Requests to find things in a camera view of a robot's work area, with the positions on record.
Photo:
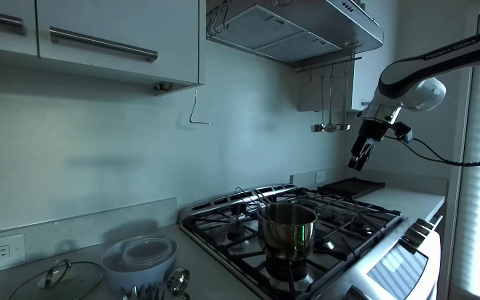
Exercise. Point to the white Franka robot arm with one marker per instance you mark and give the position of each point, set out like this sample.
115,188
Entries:
417,69

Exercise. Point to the black tray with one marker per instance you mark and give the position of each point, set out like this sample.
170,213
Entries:
350,188

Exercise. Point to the narrow white cabinet door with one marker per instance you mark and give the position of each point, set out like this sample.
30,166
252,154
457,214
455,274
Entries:
0,39

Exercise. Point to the hanging silver ladle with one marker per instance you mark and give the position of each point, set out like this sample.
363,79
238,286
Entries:
330,128
343,128
317,128

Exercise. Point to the round silver spoon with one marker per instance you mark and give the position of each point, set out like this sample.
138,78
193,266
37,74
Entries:
178,281

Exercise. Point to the L-shaped wall hook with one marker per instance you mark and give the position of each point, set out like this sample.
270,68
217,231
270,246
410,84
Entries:
193,118

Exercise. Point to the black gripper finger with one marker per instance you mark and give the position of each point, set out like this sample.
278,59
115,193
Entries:
367,154
353,161

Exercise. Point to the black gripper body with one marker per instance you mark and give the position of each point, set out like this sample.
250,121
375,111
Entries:
373,133

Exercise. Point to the glass pot lid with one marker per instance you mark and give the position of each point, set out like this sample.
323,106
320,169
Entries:
78,279

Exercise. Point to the stainless steel pot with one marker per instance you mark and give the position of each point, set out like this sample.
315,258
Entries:
287,234

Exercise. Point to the white wall cabinet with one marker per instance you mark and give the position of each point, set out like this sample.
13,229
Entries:
365,84

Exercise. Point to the silver utensil rail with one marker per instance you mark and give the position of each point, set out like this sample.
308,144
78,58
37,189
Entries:
328,64

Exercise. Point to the steel range hood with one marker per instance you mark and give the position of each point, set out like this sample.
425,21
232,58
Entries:
283,31

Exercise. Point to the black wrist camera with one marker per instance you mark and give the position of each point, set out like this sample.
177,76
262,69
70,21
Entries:
402,133

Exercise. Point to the stainless gas range stove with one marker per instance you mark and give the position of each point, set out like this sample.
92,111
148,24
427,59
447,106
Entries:
362,261

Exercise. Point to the wide white cabinet door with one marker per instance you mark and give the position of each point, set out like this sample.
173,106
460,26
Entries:
112,23

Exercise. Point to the small dark cabinet fixture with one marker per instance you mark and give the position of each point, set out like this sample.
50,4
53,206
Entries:
162,88

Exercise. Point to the silver fork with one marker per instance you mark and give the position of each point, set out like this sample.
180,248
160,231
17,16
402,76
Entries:
145,293

